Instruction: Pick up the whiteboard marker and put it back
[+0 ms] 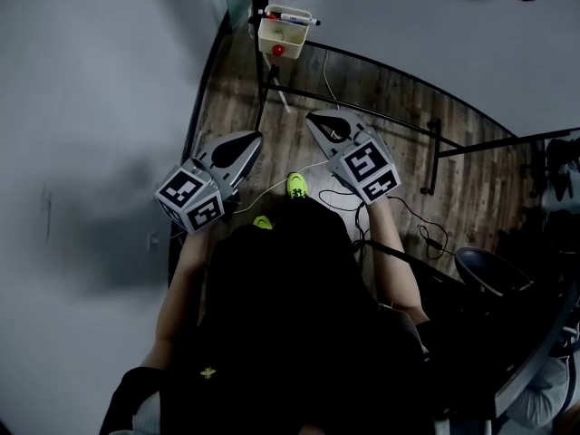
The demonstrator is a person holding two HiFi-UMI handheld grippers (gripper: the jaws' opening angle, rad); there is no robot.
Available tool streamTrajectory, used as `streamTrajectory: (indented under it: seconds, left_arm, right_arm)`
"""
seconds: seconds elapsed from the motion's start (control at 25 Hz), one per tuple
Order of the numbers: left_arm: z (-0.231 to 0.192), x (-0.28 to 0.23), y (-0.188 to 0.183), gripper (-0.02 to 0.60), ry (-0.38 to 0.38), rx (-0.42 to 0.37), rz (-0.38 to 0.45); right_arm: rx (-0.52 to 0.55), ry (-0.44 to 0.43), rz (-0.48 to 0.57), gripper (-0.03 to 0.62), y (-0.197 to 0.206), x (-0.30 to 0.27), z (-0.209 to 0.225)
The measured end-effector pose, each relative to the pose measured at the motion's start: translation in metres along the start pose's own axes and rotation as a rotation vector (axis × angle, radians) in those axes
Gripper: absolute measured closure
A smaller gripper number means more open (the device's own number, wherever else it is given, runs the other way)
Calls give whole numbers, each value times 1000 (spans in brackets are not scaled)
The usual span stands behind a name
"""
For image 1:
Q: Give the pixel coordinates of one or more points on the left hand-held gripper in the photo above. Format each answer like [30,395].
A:
[235,152]

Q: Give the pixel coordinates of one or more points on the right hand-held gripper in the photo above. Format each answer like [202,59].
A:
[362,161]

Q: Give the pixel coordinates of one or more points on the black-capped whiteboard marker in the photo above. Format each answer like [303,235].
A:
[296,18]

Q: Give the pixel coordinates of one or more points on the person's right forearm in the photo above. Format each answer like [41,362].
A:
[389,261]

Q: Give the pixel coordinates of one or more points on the person's left forearm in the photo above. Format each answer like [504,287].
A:
[181,288]

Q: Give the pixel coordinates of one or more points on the cream plastic marker holder box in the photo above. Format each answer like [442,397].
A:
[290,43]

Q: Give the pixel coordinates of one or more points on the red marker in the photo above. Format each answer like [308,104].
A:
[271,15]

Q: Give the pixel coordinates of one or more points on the person's neon yellow right shoe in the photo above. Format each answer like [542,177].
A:
[297,186]

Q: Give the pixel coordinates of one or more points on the person's neon yellow shoe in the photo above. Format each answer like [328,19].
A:
[297,186]
[263,222]

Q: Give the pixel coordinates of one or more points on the white stick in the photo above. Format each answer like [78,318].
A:
[283,100]

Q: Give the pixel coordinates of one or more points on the person's neon yellow left shoe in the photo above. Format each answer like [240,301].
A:
[263,222]

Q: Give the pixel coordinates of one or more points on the red round magnet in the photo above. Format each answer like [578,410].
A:
[277,51]

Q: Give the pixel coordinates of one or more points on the dark grey office chair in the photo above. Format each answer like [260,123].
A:
[489,267]

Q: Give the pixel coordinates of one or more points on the person's black clothing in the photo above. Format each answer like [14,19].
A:
[281,315]

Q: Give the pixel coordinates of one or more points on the black bag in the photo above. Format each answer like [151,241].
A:
[562,161]

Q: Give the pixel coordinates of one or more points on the white wall socket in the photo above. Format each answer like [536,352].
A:
[153,239]

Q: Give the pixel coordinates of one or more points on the black metal stand frame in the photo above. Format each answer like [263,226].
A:
[498,142]

